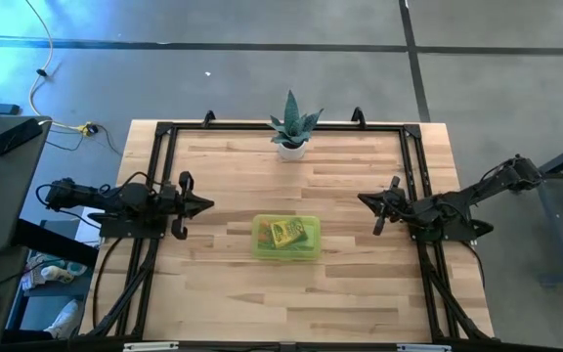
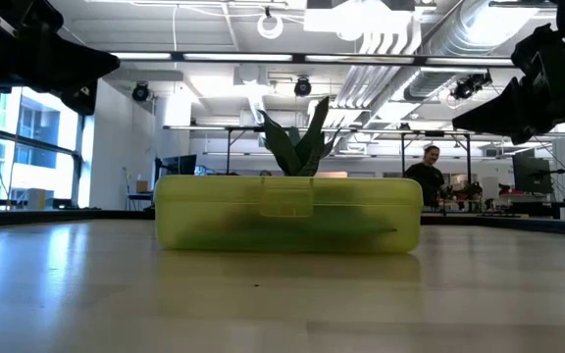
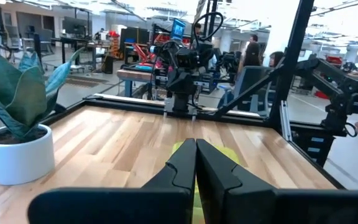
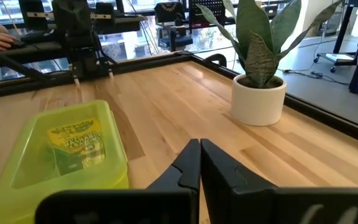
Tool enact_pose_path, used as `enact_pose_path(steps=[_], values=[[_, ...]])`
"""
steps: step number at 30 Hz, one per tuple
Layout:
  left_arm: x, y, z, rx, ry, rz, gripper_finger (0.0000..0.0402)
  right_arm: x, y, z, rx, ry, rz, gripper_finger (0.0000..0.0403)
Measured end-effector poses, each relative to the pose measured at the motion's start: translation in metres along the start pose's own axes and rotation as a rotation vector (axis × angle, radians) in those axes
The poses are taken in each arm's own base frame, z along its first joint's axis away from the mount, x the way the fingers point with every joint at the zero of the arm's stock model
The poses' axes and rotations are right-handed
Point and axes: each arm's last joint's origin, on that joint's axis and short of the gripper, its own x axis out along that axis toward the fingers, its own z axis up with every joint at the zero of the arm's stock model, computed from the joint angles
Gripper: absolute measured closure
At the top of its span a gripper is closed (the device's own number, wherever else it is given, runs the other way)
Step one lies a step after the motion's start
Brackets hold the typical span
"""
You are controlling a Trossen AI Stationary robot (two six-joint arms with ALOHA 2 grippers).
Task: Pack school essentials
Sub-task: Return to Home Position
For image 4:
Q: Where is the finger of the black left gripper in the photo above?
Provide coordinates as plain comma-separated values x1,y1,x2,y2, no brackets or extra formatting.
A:
20,0,80,90
95,2,115,80

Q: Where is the black computer mouse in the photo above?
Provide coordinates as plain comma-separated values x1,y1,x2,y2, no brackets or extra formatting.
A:
9,39,27,50

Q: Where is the black frame handle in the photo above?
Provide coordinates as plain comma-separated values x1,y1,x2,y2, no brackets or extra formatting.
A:
203,53,227,68

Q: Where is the snake plant in white pot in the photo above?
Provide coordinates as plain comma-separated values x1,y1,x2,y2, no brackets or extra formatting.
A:
195,0,344,127

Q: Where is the yellow-green transparent plastic case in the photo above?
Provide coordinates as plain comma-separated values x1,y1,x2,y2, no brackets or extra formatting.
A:
0,100,130,224

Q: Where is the black aluminium rig frame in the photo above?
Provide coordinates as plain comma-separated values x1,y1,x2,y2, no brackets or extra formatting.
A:
0,45,358,149

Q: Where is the yellow green crayon box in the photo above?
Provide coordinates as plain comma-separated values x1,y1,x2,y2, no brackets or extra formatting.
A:
46,117,106,177

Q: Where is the black office chair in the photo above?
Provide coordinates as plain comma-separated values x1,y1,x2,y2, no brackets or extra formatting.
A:
154,1,195,53

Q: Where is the black pegboard panel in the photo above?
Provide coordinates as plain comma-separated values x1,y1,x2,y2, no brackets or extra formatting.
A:
187,0,227,25

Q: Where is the black wheeled stand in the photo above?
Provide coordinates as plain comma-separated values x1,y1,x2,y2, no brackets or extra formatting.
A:
313,0,358,74

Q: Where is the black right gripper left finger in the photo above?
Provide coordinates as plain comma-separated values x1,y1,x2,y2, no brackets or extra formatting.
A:
35,139,201,224

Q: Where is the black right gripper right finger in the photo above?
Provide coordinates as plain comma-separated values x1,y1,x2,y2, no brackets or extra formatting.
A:
200,139,358,224

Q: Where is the black floor cable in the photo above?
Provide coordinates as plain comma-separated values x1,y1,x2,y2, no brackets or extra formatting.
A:
283,68,351,87

